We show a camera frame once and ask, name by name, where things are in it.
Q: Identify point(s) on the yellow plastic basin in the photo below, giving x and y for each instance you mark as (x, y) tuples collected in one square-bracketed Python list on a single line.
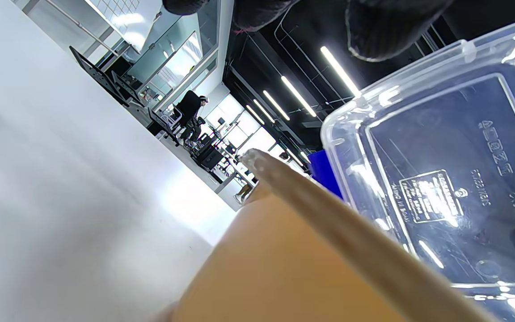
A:
[(284, 268)]

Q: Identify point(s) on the glass partition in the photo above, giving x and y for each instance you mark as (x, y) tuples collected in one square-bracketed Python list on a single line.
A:
[(172, 58)]

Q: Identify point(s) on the row of ceiling light strips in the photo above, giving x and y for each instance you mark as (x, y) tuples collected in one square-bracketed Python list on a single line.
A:
[(300, 96)]

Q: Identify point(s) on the black stand with tilted frame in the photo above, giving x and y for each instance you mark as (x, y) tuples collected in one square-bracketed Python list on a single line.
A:
[(101, 78)]

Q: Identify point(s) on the person's left hand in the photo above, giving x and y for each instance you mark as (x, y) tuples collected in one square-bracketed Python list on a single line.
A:
[(387, 27)]

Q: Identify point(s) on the cluttered equipment desk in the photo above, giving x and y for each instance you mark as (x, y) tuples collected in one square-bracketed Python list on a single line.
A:
[(213, 156)]

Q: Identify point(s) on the clear container with blue clips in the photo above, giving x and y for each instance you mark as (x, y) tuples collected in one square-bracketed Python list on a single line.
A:
[(441, 156)]

